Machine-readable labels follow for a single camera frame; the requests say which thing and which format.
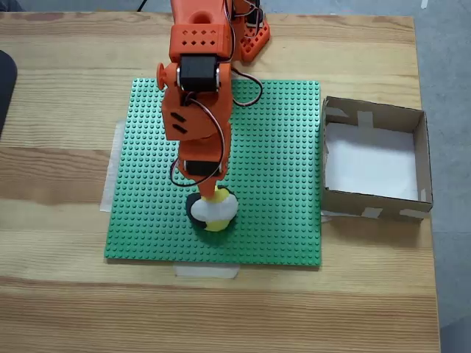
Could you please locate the yellow black white soft ball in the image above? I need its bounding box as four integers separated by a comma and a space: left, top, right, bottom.
185, 186, 238, 232

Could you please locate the brown cardboard box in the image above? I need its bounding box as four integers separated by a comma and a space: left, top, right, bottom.
321, 96, 434, 224

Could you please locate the green studded baseplate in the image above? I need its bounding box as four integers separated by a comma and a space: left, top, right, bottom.
104, 77, 323, 268

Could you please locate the masking tape strip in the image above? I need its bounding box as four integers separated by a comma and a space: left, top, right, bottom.
172, 263, 241, 279
99, 120, 126, 213

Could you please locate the white paper sheet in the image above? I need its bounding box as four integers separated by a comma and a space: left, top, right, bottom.
325, 123, 420, 202

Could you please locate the black flat object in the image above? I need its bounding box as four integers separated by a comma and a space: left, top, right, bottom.
0, 49, 18, 143

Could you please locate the gripper servo cable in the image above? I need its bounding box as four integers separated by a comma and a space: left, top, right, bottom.
171, 91, 226, 187

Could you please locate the arm servo cable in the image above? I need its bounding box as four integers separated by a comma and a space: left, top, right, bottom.
226, 0, 264, 108

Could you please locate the base wire bundle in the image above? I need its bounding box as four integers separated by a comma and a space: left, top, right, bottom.
235, 0, 265, 27

